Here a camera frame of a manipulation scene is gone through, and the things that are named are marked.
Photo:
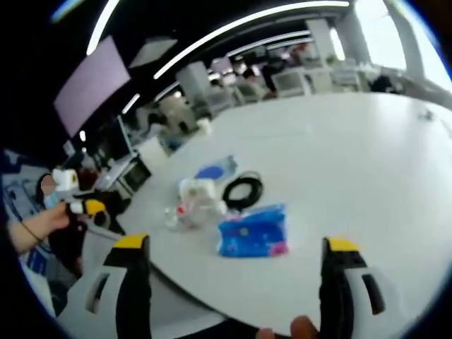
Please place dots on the clear plastic bag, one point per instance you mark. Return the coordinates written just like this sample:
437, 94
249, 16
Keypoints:
172, 219

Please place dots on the dark wrist band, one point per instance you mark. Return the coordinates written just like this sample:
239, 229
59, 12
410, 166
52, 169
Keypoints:
32, 231

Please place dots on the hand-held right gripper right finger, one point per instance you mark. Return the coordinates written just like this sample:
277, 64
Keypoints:
335, 282

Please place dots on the person's right hand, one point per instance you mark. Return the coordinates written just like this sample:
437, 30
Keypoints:
303, 328

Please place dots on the blue tissue packet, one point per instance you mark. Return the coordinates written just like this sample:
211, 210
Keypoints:
252, 233

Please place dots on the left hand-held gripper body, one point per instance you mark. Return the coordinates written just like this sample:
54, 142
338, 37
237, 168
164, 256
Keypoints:
65, 180

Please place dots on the white cup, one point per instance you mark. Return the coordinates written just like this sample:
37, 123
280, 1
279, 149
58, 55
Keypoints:
205, 126

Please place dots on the black cabinet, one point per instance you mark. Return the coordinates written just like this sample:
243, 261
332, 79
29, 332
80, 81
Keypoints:
136, 174

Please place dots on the white pillar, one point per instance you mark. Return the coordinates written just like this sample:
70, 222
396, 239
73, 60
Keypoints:
194, 88

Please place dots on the large wall screen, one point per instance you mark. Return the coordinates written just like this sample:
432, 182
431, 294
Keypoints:
90, 84

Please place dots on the person's left hand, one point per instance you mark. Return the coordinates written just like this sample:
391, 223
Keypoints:
56, 217

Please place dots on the white table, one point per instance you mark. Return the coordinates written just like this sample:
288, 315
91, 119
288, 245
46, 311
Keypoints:
335, 169

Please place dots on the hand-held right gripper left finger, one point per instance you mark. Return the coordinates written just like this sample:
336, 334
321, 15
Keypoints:
132, 282

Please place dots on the clear packet with blue disc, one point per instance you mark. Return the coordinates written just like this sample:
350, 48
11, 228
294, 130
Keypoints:
212, 171

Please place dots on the white office chair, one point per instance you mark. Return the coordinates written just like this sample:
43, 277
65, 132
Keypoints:
293, 83

